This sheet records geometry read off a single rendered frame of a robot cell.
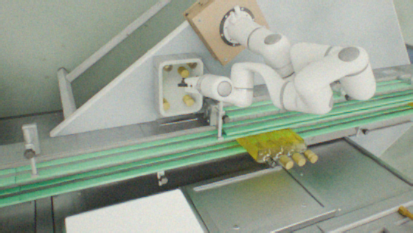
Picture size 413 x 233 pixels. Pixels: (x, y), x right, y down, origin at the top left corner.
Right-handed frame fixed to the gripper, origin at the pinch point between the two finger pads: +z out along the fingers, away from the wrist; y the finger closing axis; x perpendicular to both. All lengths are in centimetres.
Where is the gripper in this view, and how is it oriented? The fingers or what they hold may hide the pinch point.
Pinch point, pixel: (192, 81)
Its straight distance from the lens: 134.4
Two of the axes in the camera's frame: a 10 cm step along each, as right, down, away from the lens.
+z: -4.3, -1.2, 8.9
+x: -0.8, -9.8, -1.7
